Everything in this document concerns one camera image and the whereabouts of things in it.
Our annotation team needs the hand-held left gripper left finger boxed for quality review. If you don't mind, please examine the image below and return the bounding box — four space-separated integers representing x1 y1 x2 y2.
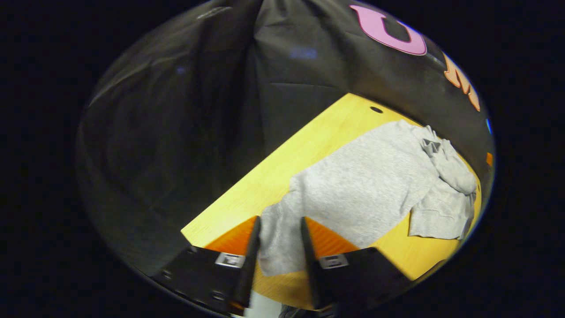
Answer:
152 216 262 316

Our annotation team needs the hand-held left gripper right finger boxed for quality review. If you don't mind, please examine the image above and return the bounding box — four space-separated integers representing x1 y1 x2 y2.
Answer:
301 216 413 312

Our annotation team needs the grey sweatshirt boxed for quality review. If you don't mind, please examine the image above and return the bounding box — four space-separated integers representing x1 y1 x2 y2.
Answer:
258 119 478 276

